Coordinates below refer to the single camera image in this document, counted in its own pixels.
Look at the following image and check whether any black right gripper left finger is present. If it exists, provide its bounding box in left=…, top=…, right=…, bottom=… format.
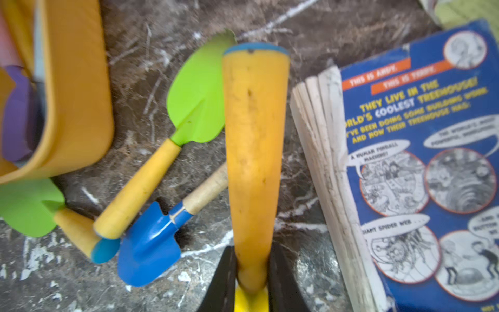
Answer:
left=197, top=246, right=237, bottom=312

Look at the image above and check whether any yellow-green paper booklet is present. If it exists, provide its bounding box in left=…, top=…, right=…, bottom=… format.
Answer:
left=418, top=0, right=498, bottom=31

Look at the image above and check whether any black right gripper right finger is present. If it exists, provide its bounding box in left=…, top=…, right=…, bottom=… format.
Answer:
left=268, top=243, right=309, bottom=312

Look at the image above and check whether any purple shovel pink handle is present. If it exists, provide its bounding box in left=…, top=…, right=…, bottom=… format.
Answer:
left=0, top=11, right=40, bottom=163

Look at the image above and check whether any green shovel yellow handle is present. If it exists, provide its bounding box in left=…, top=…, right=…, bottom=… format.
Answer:
left=93, top=29, right=237, bottom=239

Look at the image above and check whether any orange storage box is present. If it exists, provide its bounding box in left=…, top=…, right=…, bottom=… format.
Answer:
left=1, top=1, right=114, bottom=184

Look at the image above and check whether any blue shovel wooden handle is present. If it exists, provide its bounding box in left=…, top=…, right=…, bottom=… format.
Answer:
left=118, top=163, right=228, bottom=287

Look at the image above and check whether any green shovel blue-tipped handle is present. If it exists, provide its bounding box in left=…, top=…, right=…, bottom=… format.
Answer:
left=1, top=179, right=121, bottom=264

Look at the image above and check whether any blue comic book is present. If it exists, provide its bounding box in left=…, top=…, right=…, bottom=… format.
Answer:
left=290, top=19, right=498, bottom=311

